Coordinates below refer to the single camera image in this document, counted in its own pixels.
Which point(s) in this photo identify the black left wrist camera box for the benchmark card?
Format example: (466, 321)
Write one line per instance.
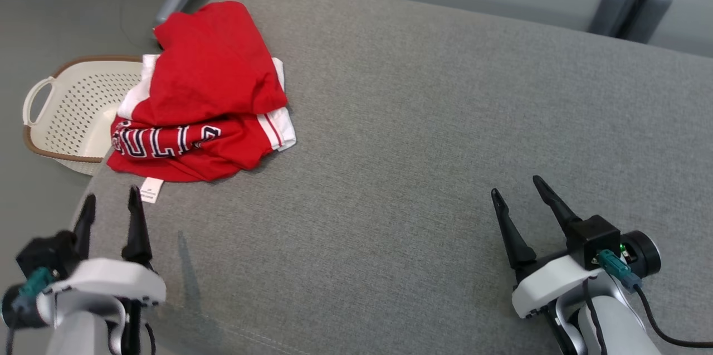
(47, 252)

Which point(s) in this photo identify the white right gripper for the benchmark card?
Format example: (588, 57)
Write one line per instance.
(548, 282)

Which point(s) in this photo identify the plain red shorts white waistband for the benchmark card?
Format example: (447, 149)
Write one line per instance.
(211, 59)

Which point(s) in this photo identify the red jersey with lettering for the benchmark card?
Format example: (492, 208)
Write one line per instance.
(167, 146)

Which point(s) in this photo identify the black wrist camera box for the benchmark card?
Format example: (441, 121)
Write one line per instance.
(596, 238)
(47, 252)

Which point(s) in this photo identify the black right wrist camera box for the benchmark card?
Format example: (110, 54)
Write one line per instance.
(596, 238)

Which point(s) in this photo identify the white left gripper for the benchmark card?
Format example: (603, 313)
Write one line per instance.
(106, 280)

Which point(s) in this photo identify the cream perforated laundry basket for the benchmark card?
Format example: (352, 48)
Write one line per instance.
(78, 115)

